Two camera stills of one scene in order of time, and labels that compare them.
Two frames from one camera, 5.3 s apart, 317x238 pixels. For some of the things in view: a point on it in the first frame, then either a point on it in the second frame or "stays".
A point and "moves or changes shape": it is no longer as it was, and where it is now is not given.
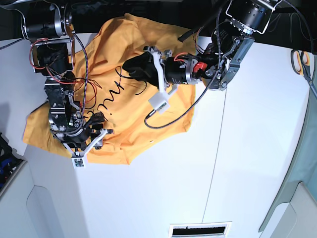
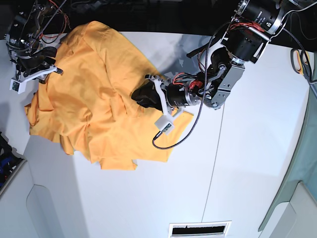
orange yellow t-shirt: x=111 y=97 moves or changes shape
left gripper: x=96 y=137 → x=44 y=58
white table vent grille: x=219 y=229 stays
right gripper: x=142 y=68 → x=179 y=95
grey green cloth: x=306 y=168 stays
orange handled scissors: x=300 y=62 stays
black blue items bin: x=11 y=163 stays
